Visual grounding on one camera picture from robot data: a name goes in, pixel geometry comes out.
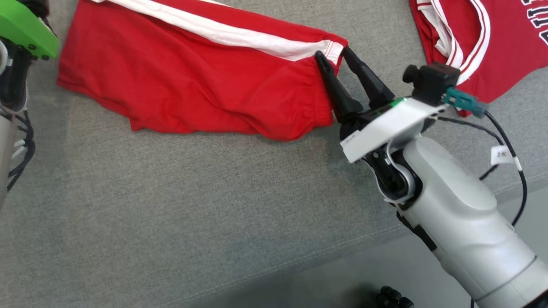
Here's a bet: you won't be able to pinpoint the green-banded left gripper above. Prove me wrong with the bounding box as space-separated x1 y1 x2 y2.
0 0 60 59

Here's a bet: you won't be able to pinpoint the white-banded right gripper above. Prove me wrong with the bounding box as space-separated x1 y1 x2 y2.
315 46 446 164

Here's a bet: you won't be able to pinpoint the red jersey with white sleeves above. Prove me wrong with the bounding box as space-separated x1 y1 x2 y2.
409 0 548 117

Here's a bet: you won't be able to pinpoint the red shorts with white stripe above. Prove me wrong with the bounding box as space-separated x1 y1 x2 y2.
57 0 349 142

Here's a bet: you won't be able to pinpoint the black knobbly object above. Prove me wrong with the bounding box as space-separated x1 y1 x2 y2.
375 285 414 308

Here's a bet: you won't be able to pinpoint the grey fabric sofa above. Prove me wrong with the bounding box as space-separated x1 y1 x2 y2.
0 0 548 308

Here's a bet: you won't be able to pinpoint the teal-plug right camera cable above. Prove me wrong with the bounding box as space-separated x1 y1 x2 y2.
443 87 528 228

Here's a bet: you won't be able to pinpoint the black left arm cable bundle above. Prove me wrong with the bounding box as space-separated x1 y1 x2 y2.
6 109 37 193

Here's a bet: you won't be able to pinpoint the white cable label tag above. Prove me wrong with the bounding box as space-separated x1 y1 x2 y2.
490 145 515 167

